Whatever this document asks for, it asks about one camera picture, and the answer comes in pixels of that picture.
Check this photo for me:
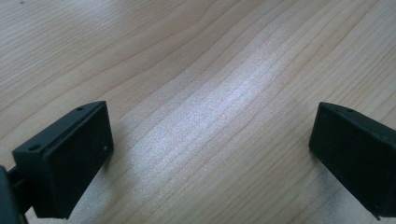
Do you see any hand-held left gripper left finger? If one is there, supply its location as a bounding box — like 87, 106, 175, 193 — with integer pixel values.
11, 100, 115, 220

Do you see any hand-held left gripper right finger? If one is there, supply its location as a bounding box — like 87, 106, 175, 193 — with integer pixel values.
308, 101, 396, 221

